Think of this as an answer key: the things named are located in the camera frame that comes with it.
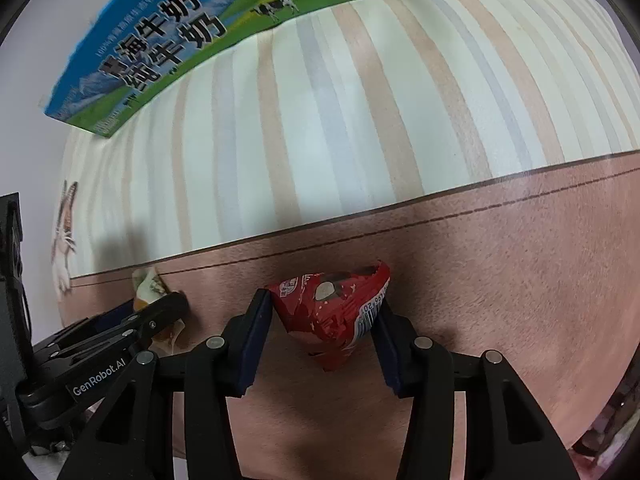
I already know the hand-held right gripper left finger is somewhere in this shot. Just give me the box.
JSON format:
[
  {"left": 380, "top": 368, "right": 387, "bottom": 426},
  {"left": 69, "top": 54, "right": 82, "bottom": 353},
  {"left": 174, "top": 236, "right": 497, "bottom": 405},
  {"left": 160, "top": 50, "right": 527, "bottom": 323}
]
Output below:
[{"left": 57, "top": 287, "right": 274, "bottom": 480}]

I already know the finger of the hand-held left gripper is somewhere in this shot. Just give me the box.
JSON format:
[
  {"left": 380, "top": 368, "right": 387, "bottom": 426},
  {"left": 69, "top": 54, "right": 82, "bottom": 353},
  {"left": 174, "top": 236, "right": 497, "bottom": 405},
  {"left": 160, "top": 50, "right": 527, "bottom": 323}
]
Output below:
[
  {"left": 14, "top": 290, "right": 191, "bottom": 429},
  {"left": 31, "top": 299, "right": 139, "bottom": 362}
]

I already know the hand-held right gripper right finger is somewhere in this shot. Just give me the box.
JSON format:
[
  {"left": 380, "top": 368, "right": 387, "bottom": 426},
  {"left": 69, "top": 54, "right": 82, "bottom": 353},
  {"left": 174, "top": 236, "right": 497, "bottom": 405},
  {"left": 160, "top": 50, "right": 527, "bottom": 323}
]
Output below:
[{"left": 370, "top": 304, "right": 583, "bottom": 480}]

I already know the white orange snack packet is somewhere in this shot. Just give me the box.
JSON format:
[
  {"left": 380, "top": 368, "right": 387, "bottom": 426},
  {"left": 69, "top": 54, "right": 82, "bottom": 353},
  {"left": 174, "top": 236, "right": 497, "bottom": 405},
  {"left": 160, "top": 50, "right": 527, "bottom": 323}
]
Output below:
[{"left": 130, "top": 266, "right": 187, "bottom": 357}]

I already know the red snack packet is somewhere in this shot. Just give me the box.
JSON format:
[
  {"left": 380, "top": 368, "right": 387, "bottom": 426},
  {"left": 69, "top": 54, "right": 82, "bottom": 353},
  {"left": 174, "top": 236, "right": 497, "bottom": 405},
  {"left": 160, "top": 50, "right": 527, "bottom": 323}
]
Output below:
[{"left": 264, "top": 259, "right": 394, "bottom": 374}]

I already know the blue green cardboard box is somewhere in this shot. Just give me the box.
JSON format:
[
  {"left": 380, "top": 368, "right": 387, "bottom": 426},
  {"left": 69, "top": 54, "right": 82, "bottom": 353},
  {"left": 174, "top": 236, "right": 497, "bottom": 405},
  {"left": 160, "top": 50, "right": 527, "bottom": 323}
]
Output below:
[{"left": 41, "top": 0, "right": 366, "bottom": 139}]

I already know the striped bed sheet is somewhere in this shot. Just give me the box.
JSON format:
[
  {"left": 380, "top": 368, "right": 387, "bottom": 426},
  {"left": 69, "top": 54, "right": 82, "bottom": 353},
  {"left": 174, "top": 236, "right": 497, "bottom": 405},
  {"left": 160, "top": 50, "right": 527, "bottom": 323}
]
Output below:
[{"left": 56, "top": 0, "right": 640, "bottom": 480}]

